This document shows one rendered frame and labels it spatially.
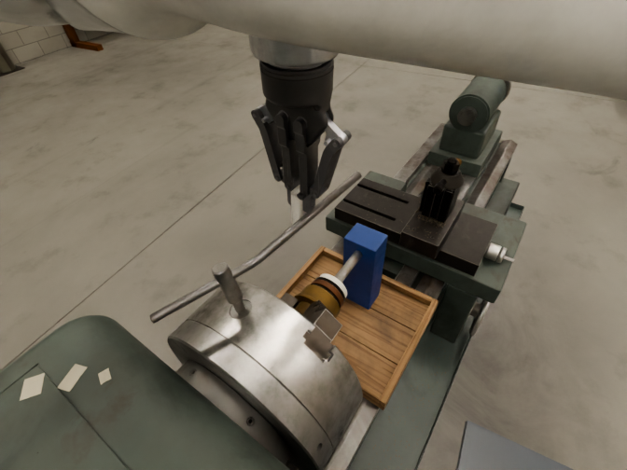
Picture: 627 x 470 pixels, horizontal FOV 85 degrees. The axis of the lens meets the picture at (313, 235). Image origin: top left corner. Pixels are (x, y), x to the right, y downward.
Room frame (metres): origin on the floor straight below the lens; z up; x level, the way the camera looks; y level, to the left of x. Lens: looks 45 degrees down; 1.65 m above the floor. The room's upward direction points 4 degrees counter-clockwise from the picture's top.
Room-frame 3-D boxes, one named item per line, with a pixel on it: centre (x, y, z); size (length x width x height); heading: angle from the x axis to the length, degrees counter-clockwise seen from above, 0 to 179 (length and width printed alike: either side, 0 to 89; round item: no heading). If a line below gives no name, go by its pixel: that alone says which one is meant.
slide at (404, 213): (0.73, -0.30, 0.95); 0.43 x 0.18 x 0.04; 52
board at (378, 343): (0.47, -0.07, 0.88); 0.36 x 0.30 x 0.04; 52
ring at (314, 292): (0.37, 0.00, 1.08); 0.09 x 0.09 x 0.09; 52
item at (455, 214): (0.67, -0.33, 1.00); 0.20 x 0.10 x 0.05; 142
